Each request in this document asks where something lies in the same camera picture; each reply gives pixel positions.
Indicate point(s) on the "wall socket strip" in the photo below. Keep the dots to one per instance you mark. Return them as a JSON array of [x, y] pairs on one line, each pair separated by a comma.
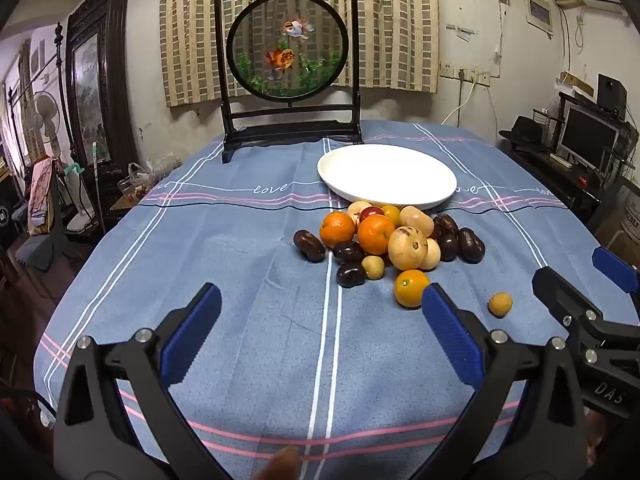
[[465, 74]]

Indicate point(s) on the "dark purple wax apple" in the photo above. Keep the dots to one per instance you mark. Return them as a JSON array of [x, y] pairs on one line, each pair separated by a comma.
[[445, 222], [448, 248], [350, 275], [309, 245], [348, 251], [471, 245]]

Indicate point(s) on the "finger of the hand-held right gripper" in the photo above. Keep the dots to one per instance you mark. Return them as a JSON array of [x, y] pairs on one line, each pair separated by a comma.
[[615, 266], [555, 292]]

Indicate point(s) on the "electrical panel box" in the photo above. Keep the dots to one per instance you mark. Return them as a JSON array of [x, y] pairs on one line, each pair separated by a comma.
[[539, 12]]

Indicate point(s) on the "yellow tomato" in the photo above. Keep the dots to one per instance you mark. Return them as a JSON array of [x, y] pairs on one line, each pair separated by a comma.
[[391, 214], [410, 288]]

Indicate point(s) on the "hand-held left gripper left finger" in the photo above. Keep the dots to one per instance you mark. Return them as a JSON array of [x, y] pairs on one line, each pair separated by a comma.
[[195, 330]]

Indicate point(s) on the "red cherry tomato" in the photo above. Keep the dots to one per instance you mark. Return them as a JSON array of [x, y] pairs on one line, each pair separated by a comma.
[[372, 211]]

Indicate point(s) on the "beige flat box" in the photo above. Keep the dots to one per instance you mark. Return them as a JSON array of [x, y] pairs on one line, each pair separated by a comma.
[[575, 84]]

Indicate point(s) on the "white plate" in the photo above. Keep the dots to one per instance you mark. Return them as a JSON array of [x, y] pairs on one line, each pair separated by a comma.
[[385, 175]]

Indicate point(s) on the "computer monitor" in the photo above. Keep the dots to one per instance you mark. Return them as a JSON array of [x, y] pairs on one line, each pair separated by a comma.
[[587, 135]]

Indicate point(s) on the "standing fan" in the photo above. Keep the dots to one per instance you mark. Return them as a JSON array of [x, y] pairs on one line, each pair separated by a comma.
[[45, 115]]

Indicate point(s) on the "longan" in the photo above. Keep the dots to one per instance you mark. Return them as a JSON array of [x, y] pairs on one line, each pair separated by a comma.
[[500, 304], [372, 267]]

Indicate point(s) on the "mandarin orange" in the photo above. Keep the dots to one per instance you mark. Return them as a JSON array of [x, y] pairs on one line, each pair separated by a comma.
[[376, 235], [337, 229]]

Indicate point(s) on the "goldfish screen ornament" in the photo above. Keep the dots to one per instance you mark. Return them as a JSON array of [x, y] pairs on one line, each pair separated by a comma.
[[290, 55]]

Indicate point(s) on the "person's left hand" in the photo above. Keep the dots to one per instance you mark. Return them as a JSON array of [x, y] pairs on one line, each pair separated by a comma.
[[280, 466]]

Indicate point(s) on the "black hat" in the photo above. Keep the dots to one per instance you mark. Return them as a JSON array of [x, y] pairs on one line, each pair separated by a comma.
[[525, 130]]

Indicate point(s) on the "black desk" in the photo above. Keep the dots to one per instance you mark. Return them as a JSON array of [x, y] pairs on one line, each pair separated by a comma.
[[550, 180]]

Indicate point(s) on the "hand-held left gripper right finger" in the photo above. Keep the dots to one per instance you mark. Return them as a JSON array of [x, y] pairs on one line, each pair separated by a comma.
[[450, 332]]

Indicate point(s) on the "blue striped tablecloth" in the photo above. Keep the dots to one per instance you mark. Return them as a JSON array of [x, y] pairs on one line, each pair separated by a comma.
[[225, 260]]

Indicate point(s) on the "checked beige curtain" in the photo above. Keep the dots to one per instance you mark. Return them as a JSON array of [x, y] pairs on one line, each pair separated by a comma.
[[400, 35]]

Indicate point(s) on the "black speaker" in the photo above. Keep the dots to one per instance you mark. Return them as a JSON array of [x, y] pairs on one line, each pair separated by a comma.
[[611, 92]]

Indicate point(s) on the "beige sack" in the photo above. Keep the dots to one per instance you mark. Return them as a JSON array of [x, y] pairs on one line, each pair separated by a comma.
[[627, 222]]

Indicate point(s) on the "hanging pink garment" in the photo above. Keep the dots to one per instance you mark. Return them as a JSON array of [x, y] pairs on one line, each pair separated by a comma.
[[42, 195]]

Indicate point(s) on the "person's right hand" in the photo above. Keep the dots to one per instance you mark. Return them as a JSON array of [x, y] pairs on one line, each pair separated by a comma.
[[598, 442]]

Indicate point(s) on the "clear plastic bag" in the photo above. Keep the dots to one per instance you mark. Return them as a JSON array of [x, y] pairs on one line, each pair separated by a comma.
[[137, 175]]

